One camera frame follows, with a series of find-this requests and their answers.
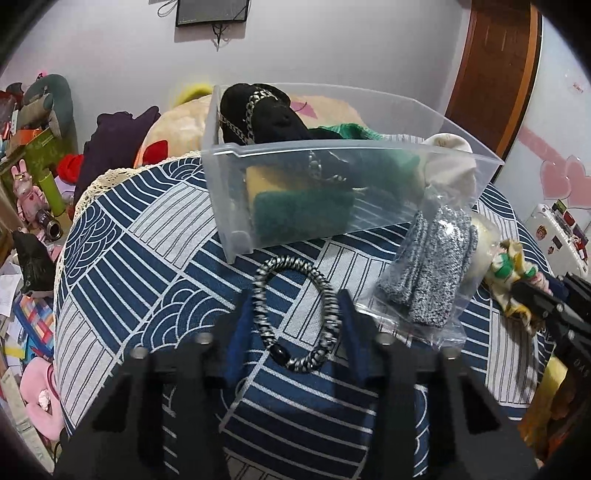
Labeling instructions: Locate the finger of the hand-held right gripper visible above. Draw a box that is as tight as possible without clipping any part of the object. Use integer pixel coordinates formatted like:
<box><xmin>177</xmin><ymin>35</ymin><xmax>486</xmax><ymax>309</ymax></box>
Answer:
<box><xmin>510</xmin><ymin>280</ymin><xmax>578</xmax><ymax>334</ymax></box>
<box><xmin>560</xmin><ymin>271</ymin><xmax>591</xmax><ymax>308</ymax></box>

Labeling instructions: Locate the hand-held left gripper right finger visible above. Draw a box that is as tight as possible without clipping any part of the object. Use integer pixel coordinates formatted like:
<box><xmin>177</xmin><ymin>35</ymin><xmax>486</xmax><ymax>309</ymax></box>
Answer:
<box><xmin>337</xmin><ymin>288</ymin><xmax>541</xmax><ymax>480</ymax></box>

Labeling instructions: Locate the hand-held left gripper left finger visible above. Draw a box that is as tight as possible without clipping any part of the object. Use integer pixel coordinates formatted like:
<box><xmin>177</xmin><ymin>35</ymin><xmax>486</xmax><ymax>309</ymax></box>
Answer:
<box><xmin>54</xmin><ymin>291</ymin><xmax>259</xmax><ymax>480</ymax></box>

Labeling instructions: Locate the black and white braided bracelet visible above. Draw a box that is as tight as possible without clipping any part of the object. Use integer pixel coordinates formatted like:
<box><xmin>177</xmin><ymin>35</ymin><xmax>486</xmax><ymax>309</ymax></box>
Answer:
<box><xmin>252</xmin><ymin>256</ymin><xmax>343</xmax><ymax>373</ymax></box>

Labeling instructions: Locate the clear plastic storage bin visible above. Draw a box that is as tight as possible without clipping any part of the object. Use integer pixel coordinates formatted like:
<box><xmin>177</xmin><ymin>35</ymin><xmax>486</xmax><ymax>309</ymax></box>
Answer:
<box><xmin>199</xmin><ymin>83</ymin><xmax>505</xmax><ymax>265</ymax></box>

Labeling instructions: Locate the green white yellow plush toy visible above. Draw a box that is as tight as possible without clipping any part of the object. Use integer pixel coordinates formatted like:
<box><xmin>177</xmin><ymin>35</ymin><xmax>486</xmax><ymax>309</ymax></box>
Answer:
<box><xmin>484</xmin><ymin>239</ymin><xmax>555</xmax><ymax>329</ymax></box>

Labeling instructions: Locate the white suitcase with stickers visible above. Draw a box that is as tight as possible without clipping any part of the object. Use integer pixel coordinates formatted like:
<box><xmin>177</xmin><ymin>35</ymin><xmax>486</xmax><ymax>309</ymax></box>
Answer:
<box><xmin>523</xmin><ymin>200</ymin><xmax>591</xmax><ymax>278</ymax></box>

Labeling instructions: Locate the yellow cloth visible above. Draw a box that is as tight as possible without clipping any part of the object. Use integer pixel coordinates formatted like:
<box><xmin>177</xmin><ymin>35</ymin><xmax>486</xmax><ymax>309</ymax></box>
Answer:
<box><xmin>516</xmin><ymin>354</ymin><xmax>583</xmax><ymax>459</ymax></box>

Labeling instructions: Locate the clear bag of grey scourers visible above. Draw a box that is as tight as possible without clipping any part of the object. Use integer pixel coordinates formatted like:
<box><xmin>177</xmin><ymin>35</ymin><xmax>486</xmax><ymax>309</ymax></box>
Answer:
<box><xmin>355</xmin><ymin>184</ymin><xmax>486</xmax><ymax>357</ymax></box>

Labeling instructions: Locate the blue white patterned tablecloth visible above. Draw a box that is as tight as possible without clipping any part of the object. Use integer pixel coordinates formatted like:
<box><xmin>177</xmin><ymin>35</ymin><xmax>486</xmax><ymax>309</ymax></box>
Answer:
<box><xmin>53</xmin><ymin>154</ymin><xmax>555</xmax><ymax>480</ymax></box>

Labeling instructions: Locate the yellow and green sponge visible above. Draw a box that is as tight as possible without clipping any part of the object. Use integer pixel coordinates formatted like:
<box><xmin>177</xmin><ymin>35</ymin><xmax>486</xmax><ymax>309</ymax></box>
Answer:
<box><xmin>245</xmin><ymin>165</ymin><xmax>356</xmax><ymax>244</ymax></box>

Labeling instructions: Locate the white round plush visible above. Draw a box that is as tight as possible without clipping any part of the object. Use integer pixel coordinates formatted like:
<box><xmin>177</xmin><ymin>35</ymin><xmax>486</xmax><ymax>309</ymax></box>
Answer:
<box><xmin>421</xmin><ymin>132</ymin><xmax>479</xmax><ymax>205</ymax></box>

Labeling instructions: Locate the green knitted cloth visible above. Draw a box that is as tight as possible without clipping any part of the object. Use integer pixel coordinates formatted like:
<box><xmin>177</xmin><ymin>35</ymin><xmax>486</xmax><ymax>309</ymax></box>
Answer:
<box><xmin>318</xmin><ymin>122</ymin><xmax>422</xmax><ymax>191</ymax></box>

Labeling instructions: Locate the pink plush cushion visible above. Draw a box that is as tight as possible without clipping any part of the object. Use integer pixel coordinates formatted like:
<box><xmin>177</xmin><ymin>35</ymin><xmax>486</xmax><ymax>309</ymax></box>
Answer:
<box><xmin>17</xmin><ymin>357</ymin><xmax>66</xmax><ymax>438</ymax></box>

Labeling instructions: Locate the black fabric hat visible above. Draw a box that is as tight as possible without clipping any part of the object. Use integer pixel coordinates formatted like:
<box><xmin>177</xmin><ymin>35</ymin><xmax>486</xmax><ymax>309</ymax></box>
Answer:
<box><xmin>219</xmin><ymin>83</ymin><xmax>315</xmax><ymax>145</ymax></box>

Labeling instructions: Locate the large cream plush toy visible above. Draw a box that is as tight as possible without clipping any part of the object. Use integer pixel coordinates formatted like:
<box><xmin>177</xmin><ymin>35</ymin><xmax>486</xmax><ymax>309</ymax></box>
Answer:
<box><xmin>133</xmin><ymin>83</ymin><xmax>366</xmax><ymax>170</ymax></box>

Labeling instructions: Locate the black bag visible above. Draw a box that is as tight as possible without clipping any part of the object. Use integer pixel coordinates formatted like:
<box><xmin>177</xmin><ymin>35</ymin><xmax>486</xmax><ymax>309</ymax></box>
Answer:
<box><xmin>11</xmin><ymin>230</ymin><xmax>59</xmax><ymax>297</ymax></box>

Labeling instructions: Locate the brown wooden door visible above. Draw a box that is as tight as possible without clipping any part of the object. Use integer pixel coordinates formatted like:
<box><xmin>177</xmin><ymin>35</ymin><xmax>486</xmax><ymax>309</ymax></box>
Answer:
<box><xmin>444</xmin><ymin>0</ymin><xmax>544</xmax><ymax>161</ymax></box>

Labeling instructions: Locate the purple plush cushion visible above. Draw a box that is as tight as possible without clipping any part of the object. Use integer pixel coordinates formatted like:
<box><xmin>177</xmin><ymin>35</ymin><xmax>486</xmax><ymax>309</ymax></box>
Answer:
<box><xmin>73</xmin><ymin>106</ymin><xmax>161</xmax><ymax>205</ymax></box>

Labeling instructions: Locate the green tube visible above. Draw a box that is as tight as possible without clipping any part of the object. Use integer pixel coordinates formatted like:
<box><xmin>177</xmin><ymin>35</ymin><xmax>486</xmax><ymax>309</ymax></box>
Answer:
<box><xmin>39</xmin><ymin>170</ymin><xmax>68</xmax><ymax>217</ymax></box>

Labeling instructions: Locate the red cloth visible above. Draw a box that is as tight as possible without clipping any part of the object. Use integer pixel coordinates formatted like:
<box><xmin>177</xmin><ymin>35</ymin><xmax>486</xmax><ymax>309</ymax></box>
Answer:
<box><xmin>57</xmin><ymin>153</ymin><xmax>87</xmax><ymax>184</ymax></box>

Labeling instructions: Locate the pink bunny figure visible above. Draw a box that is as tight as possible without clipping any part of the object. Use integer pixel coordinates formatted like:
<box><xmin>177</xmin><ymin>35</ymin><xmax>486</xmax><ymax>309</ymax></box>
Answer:
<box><xmin>11</xmin><ymin>159</ymin><xmax>49</xmax><ymax>228</ymax></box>

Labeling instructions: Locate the green cardboard box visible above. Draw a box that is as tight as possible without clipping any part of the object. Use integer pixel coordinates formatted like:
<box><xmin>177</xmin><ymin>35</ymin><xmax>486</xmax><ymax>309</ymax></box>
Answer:
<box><xmin>18</xmin><ymin>128</ymin><xmax>75</xmax><ymax>217</ymax></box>

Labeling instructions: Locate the grey green plush toy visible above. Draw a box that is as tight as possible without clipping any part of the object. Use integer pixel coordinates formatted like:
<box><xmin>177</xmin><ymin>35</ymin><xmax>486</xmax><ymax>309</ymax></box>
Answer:
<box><xmin>22</xmin><ymin>74</ymin><xmax>78</xmax><ymax>139</ymax></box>

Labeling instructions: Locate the pink heart wall decal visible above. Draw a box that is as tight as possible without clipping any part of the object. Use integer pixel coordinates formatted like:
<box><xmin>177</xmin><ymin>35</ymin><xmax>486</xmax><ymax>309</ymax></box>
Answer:
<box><xmin>518</xmin><ymin>126</ymin><xmax>591</xmax><ymax>212</ymax></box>

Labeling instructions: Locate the black cloth with chain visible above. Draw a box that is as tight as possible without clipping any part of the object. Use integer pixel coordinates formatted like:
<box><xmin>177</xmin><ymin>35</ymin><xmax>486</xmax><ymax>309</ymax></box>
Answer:
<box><xmin>220</xmin><ymin>89</ymin><xmax>348</xmax><ymax>184</ymax></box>

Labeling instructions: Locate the wall-mounted black monitor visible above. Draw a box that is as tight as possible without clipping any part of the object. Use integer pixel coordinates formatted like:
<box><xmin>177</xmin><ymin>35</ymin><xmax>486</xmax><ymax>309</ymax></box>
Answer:
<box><xmin>175</xmin><ymin>0</ymin><xmax>251</xmax><ymax>28</ymax></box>

